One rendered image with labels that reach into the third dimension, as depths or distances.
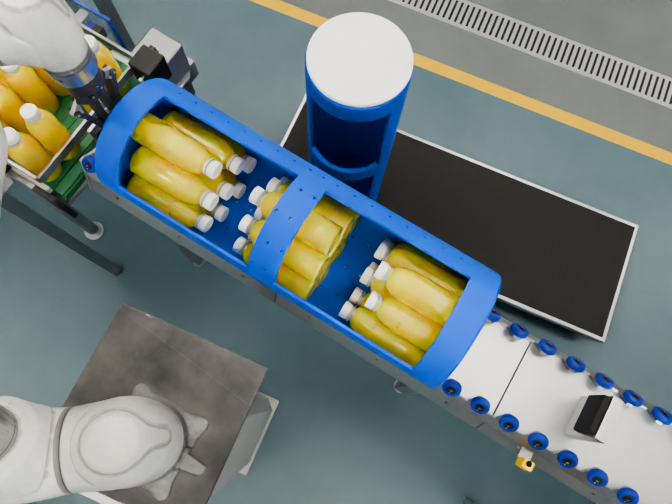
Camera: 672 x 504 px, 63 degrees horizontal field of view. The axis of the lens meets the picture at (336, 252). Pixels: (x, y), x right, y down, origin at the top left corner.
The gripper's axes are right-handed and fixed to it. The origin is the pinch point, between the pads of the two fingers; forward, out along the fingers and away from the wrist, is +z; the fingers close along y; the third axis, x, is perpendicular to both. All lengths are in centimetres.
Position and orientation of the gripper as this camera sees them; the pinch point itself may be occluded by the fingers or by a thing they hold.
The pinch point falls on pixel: (115, 122)
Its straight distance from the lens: 134.4
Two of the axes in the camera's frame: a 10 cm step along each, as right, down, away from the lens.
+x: 8.5, 5.1, -1.1
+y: -5.2, 8.2, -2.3
